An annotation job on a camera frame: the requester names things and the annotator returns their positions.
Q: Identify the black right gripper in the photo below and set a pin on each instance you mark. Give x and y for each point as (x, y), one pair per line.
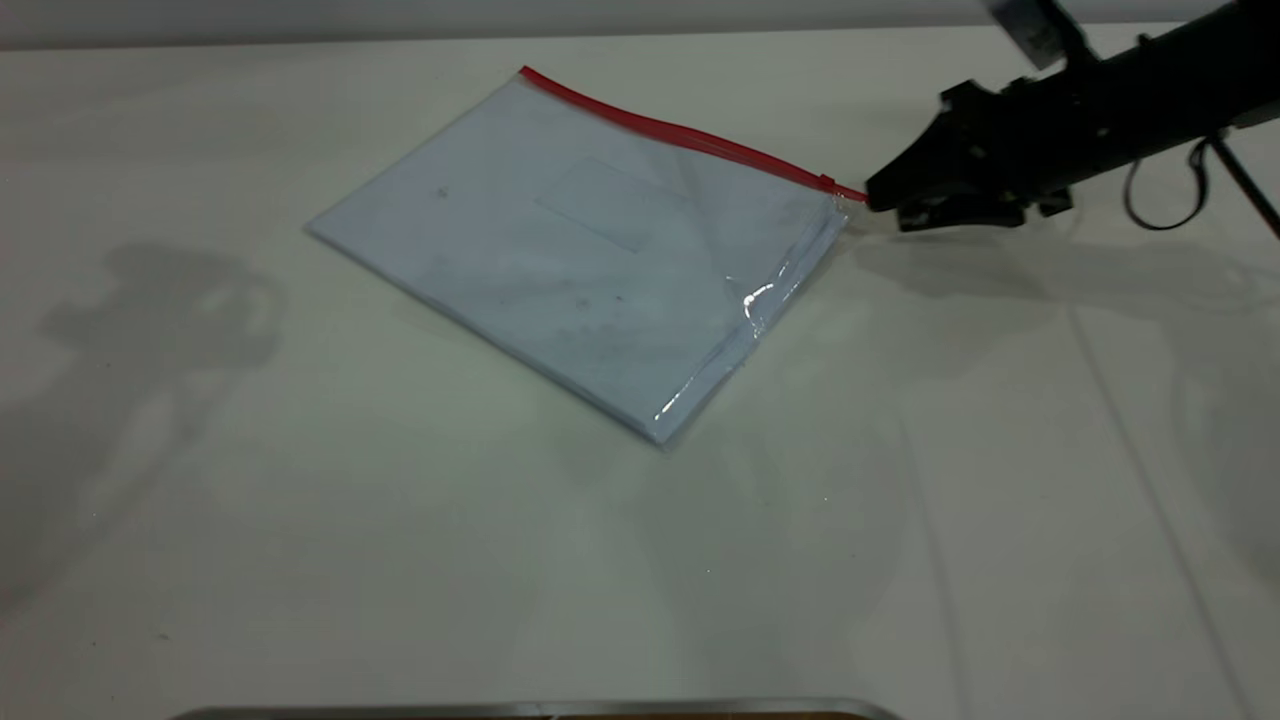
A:
(1010, 135)

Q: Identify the silver metal rim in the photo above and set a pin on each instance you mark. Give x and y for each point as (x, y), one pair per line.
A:
(540, 709)

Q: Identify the clear plastic bag red zipper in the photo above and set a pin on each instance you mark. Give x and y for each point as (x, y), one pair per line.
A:
(600, 125)

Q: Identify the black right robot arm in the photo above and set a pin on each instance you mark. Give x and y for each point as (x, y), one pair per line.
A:
(1180, 90)

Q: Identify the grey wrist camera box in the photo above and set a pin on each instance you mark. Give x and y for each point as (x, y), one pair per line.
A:
(1035, 30)

